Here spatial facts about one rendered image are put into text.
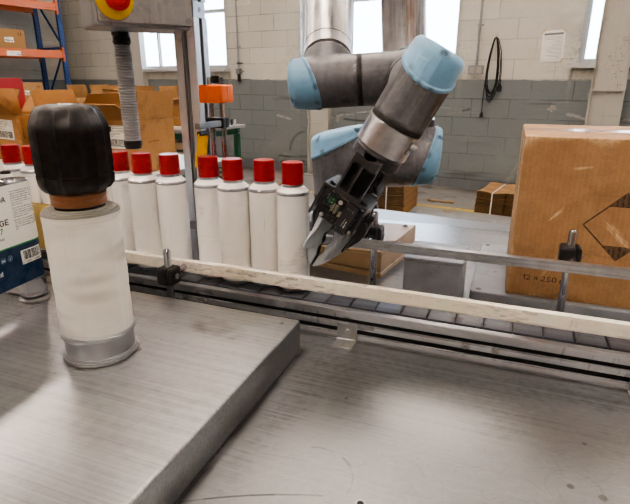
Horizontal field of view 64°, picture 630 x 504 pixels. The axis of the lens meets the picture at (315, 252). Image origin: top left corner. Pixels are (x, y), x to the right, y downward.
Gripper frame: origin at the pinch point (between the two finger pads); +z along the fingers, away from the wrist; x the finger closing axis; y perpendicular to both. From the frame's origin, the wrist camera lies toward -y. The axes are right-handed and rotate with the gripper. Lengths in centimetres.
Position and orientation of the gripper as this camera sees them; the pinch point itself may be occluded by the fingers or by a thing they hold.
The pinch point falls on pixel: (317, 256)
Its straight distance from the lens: 81.3
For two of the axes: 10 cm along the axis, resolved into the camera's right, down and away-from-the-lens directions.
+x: 8.1, 5.7, -1.4
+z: -4.6, 7.6, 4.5
